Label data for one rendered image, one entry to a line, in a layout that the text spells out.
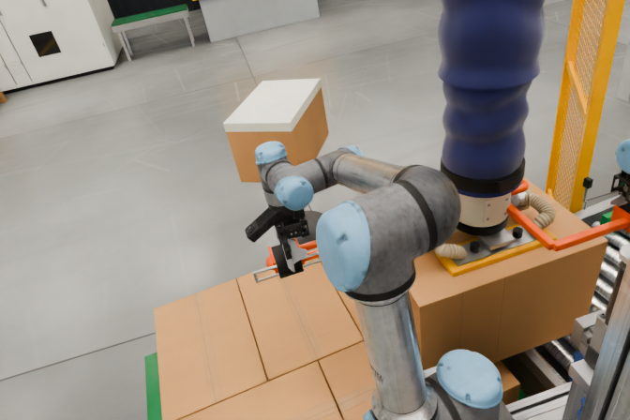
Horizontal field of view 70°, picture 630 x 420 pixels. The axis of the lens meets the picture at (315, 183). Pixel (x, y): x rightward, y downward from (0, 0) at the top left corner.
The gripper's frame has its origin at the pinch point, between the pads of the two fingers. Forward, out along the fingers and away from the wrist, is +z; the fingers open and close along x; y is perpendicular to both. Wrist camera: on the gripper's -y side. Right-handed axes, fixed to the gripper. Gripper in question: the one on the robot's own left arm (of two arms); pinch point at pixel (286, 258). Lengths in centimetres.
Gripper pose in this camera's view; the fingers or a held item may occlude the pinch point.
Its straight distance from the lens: 128.1
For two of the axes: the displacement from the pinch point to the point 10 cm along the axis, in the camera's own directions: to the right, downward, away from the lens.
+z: 1.4, 8.2, 5.6
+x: -2.8, -5.1, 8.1
